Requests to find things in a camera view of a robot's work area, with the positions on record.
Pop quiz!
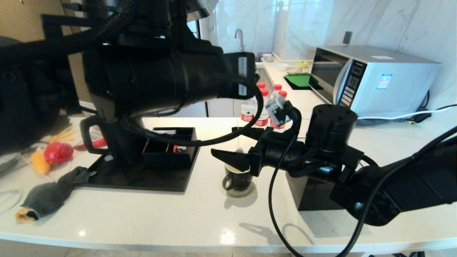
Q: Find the black electric kettle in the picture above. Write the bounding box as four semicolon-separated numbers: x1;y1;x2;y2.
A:
79;116;149;168

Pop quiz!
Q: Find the black mug white inside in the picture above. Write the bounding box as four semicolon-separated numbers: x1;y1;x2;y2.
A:
222;162;255;192

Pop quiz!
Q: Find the white sink base cabinet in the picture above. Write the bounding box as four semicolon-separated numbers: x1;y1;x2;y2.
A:
207;64;266;117

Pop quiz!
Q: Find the round beige coaster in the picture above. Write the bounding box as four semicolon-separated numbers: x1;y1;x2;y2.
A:
219;178;256;198

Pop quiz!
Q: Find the chrome sink faucet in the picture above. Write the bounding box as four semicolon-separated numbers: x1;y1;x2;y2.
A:
234;29;245;53

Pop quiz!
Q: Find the white refrigerator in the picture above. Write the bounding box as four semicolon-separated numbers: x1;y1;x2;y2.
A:
157;20;207;117

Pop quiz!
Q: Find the black white tissue box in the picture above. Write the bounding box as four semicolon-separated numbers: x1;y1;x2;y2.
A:
286;171;345;211

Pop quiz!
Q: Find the black compartment organizer box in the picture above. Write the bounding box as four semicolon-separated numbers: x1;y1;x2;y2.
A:
142;127;197;170

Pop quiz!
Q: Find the green plastic board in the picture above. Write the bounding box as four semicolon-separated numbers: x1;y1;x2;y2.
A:
284;73;318;88

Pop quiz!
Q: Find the black serving tray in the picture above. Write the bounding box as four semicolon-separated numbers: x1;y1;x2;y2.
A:
84;140;201;192

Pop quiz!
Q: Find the silver microwave oven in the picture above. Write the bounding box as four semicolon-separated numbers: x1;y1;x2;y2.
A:
309;45;440;116

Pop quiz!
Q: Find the red toy chili pepper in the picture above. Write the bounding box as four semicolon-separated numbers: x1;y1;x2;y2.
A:
75;137;107;150

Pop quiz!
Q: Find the red toy round fruit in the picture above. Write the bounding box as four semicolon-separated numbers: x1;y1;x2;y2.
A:
45;142;75;164

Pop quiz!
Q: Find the grey and orange towel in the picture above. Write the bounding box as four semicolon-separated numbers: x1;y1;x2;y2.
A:
16;167;91;222

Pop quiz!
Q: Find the orange toy corn cob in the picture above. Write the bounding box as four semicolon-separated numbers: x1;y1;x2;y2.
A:
30;152;52;175

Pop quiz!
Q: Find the brown wooden door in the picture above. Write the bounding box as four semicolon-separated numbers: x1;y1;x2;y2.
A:
0;0;93;104

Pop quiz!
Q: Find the clear glass plate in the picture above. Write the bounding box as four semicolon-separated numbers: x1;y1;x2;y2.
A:
0;189;22;215

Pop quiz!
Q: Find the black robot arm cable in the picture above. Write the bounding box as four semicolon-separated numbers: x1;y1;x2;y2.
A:
121;77;265;147

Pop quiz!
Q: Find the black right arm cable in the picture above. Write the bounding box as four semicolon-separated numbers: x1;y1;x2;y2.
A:
268;105;457;257

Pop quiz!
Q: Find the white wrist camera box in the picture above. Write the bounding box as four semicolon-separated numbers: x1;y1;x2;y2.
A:
186;0;219;22

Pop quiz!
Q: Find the white cable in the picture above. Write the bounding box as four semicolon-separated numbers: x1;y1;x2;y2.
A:
357;106;457;121

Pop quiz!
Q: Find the black power cable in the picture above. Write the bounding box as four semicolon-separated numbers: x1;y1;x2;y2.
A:
407;91;457;124

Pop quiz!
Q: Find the black braided cable sleeve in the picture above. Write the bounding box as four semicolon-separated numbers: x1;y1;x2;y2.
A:
0;0;140;63

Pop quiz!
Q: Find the black coiled cable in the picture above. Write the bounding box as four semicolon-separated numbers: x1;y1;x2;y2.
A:
368;252;427;257

